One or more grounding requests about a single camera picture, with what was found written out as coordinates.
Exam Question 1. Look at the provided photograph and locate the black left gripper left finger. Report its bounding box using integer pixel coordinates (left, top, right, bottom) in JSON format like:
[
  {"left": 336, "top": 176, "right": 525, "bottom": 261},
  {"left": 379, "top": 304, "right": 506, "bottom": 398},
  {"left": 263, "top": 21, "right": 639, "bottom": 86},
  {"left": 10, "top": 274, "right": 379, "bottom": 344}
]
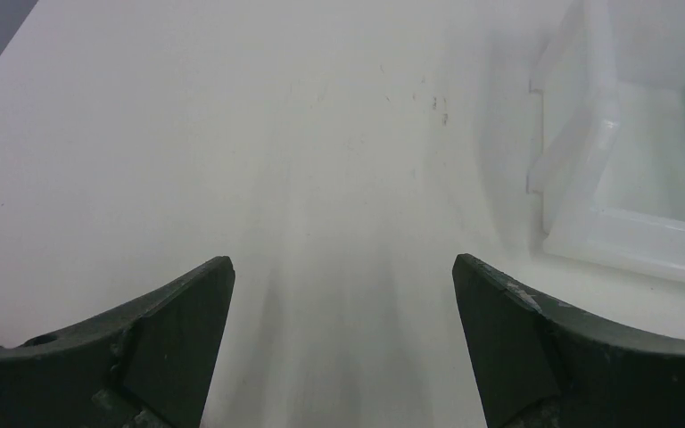
[{"left": 0, "top": 256, "right": 235, "bottom": 427}]

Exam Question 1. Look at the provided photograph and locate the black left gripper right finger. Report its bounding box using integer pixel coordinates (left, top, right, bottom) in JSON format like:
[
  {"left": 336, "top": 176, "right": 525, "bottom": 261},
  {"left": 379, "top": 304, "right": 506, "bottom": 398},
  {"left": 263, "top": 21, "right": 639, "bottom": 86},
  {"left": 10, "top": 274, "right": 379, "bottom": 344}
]
[{"left": 452, "top": 254, "right": 685, "bottom": 427}]

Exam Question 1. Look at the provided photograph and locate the clear plastic bin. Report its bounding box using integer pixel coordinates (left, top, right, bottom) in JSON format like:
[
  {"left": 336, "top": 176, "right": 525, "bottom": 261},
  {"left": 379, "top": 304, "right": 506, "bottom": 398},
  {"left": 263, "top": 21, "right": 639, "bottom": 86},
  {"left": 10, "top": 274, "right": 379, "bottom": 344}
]
[{"left": 527, "top": 1, "right": 685, "bottom": 283}]

